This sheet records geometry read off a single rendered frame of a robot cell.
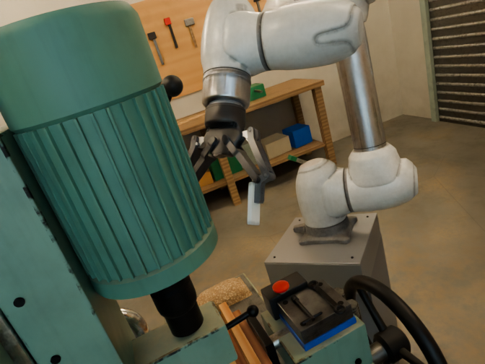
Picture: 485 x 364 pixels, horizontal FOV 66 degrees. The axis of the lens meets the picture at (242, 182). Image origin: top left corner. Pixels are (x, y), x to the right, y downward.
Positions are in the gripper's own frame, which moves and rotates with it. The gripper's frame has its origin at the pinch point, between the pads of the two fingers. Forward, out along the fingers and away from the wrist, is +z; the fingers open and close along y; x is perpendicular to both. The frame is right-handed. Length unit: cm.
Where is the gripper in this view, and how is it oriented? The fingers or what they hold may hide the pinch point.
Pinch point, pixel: (220, 217)
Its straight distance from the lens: 66.2
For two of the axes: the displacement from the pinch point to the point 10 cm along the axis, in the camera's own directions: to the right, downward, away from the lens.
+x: -5.4, -1.5, -8.3
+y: -8.4, 0.5, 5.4
